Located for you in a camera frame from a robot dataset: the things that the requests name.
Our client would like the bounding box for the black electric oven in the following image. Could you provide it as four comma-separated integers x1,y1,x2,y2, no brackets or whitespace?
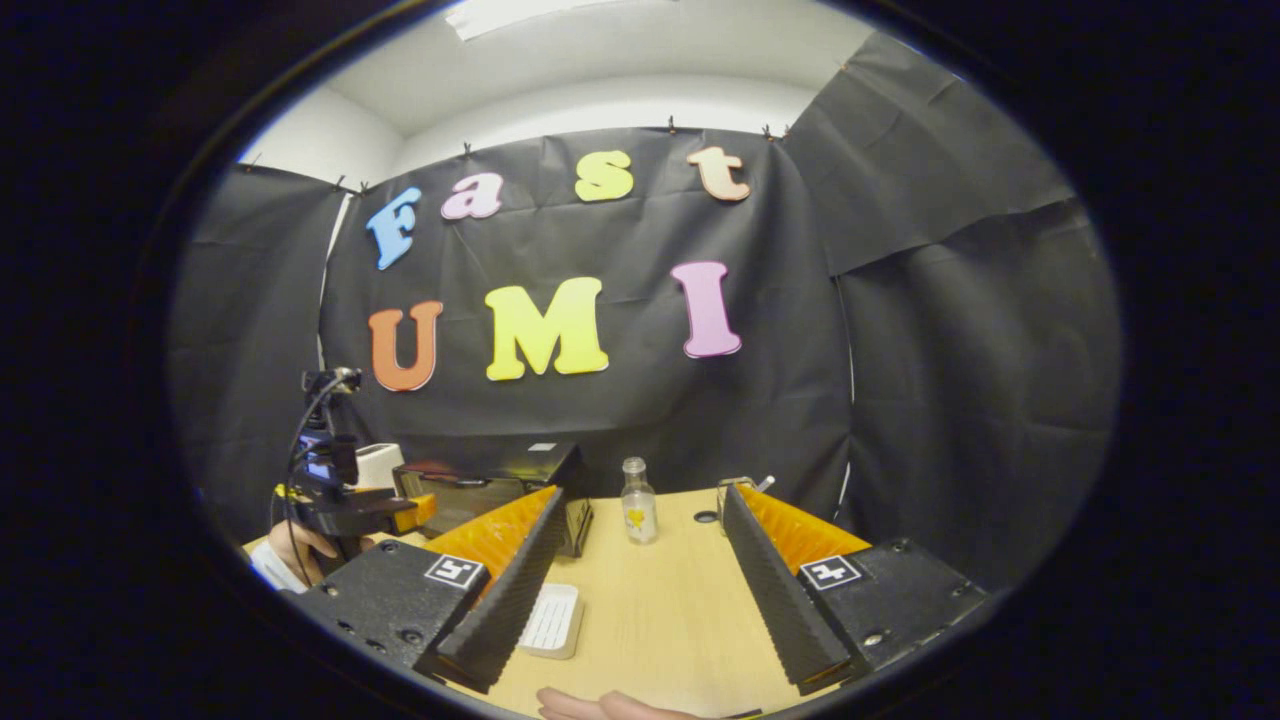
391,442,595,559

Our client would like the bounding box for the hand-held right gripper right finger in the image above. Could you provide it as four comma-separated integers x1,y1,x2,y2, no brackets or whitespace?
721,482,992,697

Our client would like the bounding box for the ceiling light panel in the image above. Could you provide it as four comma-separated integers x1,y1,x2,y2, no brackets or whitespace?
444,0,643,42

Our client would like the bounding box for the white rectangular dish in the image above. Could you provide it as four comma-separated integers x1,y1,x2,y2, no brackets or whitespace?
516,582,586,661

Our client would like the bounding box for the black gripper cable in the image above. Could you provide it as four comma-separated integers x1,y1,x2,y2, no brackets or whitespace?
284,374,343,561

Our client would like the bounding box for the white toaster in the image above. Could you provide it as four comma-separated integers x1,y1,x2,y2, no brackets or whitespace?
354,442,407,492

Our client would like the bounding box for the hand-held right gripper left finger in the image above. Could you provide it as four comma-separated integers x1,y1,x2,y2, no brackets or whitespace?
283,484,569,695

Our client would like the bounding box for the wire mesh cup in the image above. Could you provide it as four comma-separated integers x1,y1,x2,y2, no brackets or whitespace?
715,475,763,532

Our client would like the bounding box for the clear glass bottle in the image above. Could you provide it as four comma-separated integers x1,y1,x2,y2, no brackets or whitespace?
620,456,661,547

